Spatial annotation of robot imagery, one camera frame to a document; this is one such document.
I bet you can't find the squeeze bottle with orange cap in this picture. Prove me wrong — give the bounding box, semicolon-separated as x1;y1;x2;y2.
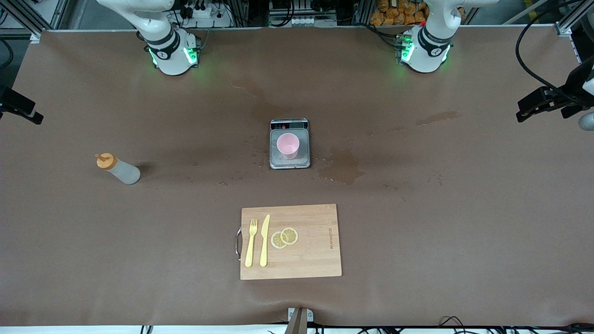
95;153;141;186

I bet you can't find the pink plastic cup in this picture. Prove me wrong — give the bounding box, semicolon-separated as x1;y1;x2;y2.
277;133;300;160

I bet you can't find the orange snack bags heap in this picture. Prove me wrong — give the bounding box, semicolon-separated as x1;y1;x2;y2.
370;0;430;26

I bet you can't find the brown table mat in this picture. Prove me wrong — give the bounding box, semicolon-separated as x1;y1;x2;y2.
0;26;594;328

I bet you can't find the white power strip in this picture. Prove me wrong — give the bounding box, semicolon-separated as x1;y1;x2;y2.
179;0;232;28

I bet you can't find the steel digital kitchen scale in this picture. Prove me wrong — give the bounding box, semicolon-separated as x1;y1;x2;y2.
270;118;311;170

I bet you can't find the yellow plastic fork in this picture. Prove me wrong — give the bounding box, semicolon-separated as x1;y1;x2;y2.
245;218;258;268

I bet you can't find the yellow plastic knife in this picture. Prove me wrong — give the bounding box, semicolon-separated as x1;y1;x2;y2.
259;214;271;268

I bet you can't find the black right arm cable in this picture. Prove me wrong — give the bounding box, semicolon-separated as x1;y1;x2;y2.
0;39;14;70

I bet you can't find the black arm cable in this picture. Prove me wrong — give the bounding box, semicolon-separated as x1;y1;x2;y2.
0;39;14;70
516;0;576;101

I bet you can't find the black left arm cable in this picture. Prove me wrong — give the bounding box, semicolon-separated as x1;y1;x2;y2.
516;0;576;101

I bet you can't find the bamboo cutting board with handle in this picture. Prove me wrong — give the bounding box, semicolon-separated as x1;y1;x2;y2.
235;204;342;281

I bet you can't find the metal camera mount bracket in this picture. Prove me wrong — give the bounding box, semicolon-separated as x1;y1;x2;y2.
284;307;315;334

